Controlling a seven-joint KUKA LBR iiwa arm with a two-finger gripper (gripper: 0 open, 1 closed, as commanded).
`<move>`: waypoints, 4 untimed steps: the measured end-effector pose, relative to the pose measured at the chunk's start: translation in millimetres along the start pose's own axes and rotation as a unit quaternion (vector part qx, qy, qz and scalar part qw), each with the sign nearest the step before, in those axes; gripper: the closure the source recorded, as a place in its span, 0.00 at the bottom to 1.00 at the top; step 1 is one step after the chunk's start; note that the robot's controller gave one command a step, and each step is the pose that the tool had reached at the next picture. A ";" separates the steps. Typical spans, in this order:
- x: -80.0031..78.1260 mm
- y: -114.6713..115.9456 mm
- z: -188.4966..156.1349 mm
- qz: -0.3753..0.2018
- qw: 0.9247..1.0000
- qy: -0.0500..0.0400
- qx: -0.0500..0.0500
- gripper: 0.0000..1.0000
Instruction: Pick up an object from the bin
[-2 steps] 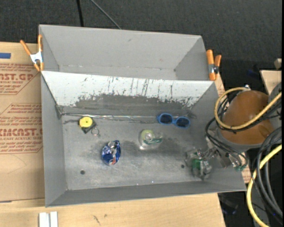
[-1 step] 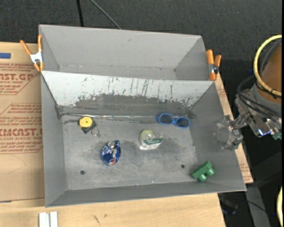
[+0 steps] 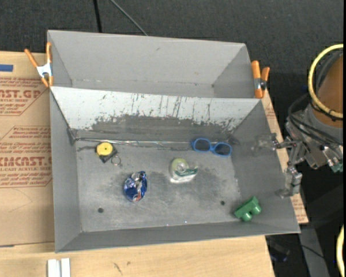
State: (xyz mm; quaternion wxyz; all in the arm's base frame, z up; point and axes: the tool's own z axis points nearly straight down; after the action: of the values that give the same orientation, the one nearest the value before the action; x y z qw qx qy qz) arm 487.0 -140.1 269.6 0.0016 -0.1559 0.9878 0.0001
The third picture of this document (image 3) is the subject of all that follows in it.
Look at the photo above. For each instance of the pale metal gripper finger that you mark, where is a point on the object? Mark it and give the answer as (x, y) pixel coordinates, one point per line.
(292, 180)
(266, 143)

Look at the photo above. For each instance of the blue sunglasses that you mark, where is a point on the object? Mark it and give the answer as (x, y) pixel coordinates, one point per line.
(222, 149)

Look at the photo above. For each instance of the green toy block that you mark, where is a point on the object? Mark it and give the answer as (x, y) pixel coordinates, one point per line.
(248, 208)

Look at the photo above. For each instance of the clear green tape dispenser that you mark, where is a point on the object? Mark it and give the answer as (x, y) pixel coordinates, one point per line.
(180, 169)

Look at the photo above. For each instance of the grey metal bin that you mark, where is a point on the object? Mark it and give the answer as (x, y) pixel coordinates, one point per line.
(167, 189)

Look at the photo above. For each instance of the crushed blue can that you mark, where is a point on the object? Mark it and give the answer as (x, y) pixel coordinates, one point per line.
(135, 187)

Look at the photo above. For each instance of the yellow tape measure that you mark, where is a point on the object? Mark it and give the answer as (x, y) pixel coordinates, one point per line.
(104, 149)

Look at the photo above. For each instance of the brown cardboard board red print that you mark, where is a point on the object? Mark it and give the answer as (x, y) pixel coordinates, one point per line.
(23, 143)

